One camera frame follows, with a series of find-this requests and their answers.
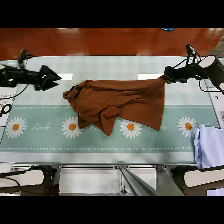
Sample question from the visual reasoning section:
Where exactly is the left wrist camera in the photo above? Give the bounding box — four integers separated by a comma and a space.
17, 48, 35, 69

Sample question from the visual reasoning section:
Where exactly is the silver frame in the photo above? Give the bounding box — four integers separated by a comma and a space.
0, 161, 224, 197

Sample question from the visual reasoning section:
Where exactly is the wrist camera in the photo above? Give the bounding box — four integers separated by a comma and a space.
17, 48, 35, 69
184, 43, 203, 66

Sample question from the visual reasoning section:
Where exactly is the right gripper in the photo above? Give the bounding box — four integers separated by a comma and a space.
163, 64, 203, 84

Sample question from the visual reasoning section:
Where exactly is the light blue garment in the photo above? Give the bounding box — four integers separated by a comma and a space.
193, 123, 224, 170

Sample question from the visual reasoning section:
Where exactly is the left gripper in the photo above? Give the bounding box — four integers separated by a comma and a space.
32, 64, 63, 92

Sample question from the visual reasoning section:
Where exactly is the brown T-shirt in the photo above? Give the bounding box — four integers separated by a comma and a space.
62, 76, 167, 137

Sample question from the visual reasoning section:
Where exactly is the black cable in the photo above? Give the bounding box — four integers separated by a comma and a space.
198, 77, 222, 95
0, 82, 30, 101

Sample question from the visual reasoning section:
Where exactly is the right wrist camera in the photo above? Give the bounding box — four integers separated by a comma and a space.
184, 43, 203, 66

